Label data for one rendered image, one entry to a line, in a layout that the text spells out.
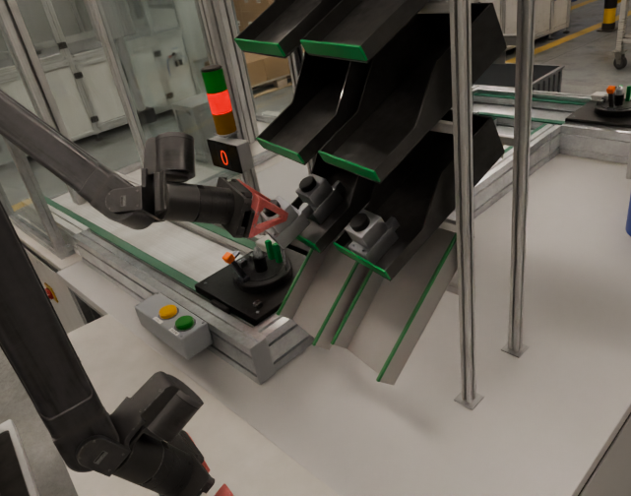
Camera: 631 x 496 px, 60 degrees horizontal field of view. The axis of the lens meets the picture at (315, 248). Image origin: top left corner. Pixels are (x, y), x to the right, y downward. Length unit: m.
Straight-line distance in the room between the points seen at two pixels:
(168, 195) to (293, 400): 0.52
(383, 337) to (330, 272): 0.18
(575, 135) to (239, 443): 1.48
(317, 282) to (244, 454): 0.34
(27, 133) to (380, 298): 0.63
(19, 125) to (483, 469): 0.91
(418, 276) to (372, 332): 0.13
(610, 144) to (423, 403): 1.20
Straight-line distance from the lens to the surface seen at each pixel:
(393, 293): 0.99
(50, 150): 0.93
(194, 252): 1.61
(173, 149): 0.84
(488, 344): 1.22
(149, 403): 0.69
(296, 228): 0.93
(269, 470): 1.04
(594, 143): 2.03
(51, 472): 2.53
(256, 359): 1.15
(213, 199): 0.83
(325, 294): 1.07
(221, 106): 1.36
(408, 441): 1.04
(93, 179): 0.87
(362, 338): 1.01
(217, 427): 1.14
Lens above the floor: 1.66
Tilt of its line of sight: 30 degrees down
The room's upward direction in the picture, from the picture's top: 10 degrees counter-clockwise
